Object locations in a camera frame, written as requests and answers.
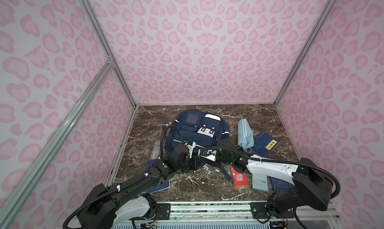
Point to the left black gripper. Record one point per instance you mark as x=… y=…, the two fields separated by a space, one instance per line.
x=195 y=163

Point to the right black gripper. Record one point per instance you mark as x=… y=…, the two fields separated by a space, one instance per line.
x=216 y=149

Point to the navy blue student backpack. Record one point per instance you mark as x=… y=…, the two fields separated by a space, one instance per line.
x=202 y=129

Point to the blue book yellow label back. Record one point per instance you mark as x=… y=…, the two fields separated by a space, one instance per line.
x=264 y=144

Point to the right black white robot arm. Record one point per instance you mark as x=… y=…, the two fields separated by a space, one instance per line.
x=313 y=186

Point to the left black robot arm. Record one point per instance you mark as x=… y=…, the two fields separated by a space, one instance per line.
x=99 y=209

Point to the transparent ruler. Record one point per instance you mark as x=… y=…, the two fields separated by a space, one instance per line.
x=155 y=151

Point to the light blue pencil case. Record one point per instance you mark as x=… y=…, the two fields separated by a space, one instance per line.
x=245 y=136

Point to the red rectangular box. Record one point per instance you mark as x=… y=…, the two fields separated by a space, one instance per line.
x=240 y=180

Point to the teal calculator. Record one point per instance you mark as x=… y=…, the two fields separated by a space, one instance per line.
x=260 y=182

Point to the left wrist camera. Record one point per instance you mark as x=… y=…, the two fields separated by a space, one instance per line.
x=190 y=145

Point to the aluminium front rail frame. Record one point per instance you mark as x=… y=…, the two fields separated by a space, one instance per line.
x=221 y=215

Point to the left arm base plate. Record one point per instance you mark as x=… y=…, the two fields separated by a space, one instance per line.
x=158 y=212

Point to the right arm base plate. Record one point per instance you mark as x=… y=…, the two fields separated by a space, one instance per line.
x=260 y=211

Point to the aluminium diagonal frame bar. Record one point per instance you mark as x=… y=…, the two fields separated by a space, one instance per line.
x=20 y=194

